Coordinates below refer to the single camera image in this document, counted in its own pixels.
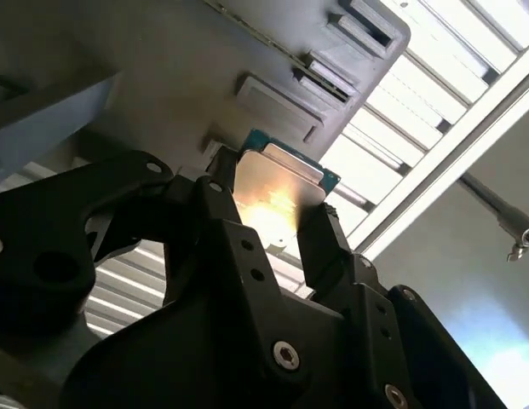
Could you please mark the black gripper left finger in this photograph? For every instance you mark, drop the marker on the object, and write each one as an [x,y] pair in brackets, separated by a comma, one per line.
[47,230]

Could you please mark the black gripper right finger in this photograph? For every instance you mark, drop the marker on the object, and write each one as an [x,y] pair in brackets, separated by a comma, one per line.
[366,315]

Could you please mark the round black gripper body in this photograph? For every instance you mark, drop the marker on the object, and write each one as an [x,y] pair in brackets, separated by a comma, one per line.
[183,366]

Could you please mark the silver CPU with green edge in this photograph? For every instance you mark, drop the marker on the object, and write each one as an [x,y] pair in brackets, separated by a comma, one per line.
[277,183]

